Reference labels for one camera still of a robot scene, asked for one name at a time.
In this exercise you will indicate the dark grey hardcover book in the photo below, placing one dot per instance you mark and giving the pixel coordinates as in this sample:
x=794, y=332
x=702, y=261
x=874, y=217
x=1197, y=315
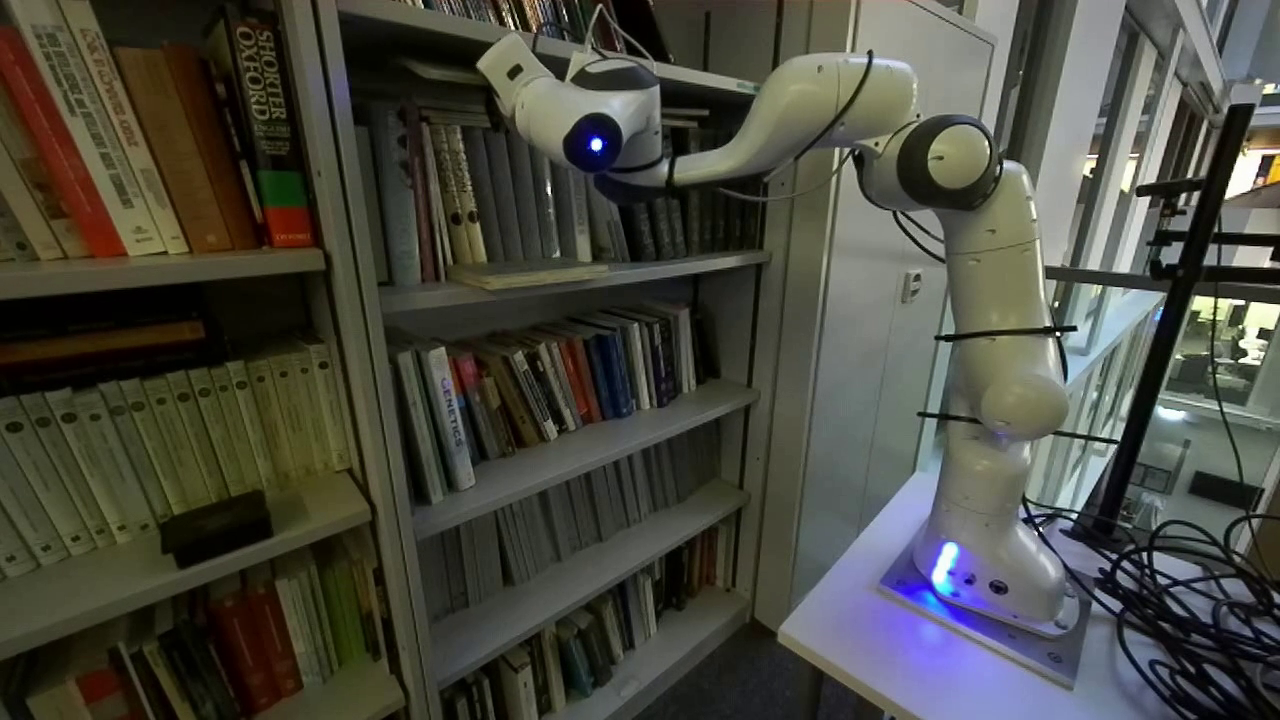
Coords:
x=549, y=227
x=524, y=227
x=500, y=223

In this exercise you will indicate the grey stacked books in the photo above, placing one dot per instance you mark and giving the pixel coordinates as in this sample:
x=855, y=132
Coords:
x=579, y=227

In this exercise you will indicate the white genetics book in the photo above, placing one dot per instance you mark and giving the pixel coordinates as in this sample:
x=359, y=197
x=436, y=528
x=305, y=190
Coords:
x=448, y=413

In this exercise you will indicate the white book black lettering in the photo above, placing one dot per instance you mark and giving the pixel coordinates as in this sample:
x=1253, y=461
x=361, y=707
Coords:
x=111, y=175

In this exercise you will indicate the pale grey book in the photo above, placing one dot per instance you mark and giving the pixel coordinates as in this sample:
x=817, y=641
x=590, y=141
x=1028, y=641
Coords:
x=679, y=344

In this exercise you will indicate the white series volume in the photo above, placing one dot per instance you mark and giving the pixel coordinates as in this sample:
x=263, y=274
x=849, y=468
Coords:
x=277, y=422
x=305, y=413
x=240, y=430
x=206, y=440
x=332, y=405
x=63, y=482
x=118, y=465
x=161, y=449

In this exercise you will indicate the orange red book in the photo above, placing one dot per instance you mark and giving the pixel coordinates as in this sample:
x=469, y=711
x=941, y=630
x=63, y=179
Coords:
x=566, y=383

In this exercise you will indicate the orange and blue book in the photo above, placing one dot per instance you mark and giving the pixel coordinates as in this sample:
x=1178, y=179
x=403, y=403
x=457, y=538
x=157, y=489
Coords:
x=473, y=392

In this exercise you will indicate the grey journal volume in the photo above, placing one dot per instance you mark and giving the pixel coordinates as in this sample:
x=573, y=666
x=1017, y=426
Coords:
x=482, y=560
x=607, y=505
x=517, y=547
x=549, y=532

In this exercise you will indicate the grey metal cabinet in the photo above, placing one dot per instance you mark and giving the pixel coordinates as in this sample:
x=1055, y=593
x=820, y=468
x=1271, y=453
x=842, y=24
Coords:
x=855, y=403

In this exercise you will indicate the cream softcover book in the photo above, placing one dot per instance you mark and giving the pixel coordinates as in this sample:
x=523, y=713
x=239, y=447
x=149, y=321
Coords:
x=533, y=276

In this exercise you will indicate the bright blue book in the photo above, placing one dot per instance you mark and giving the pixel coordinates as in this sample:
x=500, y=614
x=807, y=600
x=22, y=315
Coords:
x=608, y=366

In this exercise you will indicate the black box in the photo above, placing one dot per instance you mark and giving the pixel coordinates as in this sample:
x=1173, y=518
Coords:
x=218, y=528

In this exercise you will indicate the black camera stand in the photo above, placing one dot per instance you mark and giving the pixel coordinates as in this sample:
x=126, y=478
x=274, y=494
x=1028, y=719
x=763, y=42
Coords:
x=1173, y=304

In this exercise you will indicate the grey metal bookshelf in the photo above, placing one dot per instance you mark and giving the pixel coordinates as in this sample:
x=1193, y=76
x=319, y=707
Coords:
x=161, y=274
x=573, y=453

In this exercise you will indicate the teal book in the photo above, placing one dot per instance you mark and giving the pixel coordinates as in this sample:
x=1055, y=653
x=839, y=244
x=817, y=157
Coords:
x=579, y=661

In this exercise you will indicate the thin red book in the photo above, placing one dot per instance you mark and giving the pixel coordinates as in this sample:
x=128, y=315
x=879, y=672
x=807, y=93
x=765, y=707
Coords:
x=430, y=200

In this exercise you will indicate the white paperback book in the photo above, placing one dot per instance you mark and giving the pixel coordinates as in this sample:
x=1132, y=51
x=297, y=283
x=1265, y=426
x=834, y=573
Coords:
x=641, y=609
x=517, y=686

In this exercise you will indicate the white leaning book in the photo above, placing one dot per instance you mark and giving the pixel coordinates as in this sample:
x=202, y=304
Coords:
x=413, y=433

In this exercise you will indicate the brown hardcover book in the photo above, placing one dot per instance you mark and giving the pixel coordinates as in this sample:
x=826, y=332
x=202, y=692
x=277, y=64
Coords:
x=184, y=162

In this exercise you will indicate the black red green book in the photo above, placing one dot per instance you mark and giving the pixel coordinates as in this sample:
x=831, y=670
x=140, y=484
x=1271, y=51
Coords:
x=274, y=132

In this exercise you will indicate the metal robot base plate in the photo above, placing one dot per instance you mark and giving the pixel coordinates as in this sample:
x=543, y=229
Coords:
x=1034, y=650

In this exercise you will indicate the white slim book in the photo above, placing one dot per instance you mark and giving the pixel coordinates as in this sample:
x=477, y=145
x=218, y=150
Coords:
x=636, y=358

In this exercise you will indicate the white tall book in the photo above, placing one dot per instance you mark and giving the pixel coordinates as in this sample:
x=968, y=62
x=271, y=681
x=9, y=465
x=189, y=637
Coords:
x=305, y=627

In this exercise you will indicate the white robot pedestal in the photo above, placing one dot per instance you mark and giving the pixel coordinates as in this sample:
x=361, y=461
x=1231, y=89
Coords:
x=855, y=641

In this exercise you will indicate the red hardcover book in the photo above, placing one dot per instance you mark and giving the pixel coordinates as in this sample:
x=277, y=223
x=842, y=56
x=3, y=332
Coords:
x=44, y=175

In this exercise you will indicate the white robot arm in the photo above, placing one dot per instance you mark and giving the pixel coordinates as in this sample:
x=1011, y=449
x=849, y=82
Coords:
x=992, y=523

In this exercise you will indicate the white worn book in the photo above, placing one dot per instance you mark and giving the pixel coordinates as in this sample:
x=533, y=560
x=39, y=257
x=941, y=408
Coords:
x=22, y=223

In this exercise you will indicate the olive yellow book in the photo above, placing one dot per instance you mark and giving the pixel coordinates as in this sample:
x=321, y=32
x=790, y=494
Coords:
x=500, y=403

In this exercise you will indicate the dark red book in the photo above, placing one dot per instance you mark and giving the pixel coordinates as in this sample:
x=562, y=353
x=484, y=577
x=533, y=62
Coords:
x=239, y=653
x=274, y=641

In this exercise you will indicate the brown thin book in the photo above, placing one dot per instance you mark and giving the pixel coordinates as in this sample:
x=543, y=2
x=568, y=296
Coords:
x=94, y=344

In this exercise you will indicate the cream hardcover book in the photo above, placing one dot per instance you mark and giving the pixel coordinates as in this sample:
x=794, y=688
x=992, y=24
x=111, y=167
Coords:
x=136, y=145

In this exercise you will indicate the white window frame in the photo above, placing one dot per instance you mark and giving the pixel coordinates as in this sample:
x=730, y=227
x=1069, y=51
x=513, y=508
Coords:
x=1080, y=123

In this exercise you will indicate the brown red book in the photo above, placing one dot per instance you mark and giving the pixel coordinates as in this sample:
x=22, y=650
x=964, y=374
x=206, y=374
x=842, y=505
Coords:
x=587, y=374

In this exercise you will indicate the blue grey jacketed book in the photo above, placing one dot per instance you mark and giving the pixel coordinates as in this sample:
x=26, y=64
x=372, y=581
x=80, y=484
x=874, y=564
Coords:
x=396, y=200

